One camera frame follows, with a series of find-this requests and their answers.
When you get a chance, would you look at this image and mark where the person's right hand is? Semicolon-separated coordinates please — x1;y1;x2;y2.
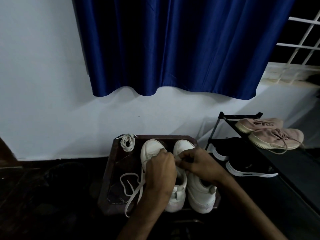
177;147;231;187

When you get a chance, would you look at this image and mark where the person's left hand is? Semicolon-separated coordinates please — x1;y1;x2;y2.
144;148;178;197

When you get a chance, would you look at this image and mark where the white shoelace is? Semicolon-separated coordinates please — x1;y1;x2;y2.
115;133;139;152
119;150;183;218

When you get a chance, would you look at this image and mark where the person's right forearm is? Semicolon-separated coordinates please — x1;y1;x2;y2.
217;177;288;240

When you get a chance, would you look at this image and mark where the person's left forearm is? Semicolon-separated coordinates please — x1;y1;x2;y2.
117;188;171;240

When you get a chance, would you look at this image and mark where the black sneaker white sole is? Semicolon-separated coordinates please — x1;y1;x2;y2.
225;159;279;178
207;144;229;162

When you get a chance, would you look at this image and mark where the dark brown plastic stool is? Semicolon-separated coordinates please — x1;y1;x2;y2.
97;134;222;217

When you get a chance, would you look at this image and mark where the pink sneaker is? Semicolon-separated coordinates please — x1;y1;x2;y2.
235;118;284;134
248;128;305;155

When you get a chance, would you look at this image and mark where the black shoe rack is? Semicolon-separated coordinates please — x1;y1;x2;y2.
204;111;320;213

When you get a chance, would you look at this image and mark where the blue curtain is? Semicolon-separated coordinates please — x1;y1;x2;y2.
72;0;298;101

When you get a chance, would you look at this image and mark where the white window grille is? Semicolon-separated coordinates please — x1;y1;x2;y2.
261;9;320;86

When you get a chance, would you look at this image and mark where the brown wooden door frame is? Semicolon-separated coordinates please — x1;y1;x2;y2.
0;137;23;170

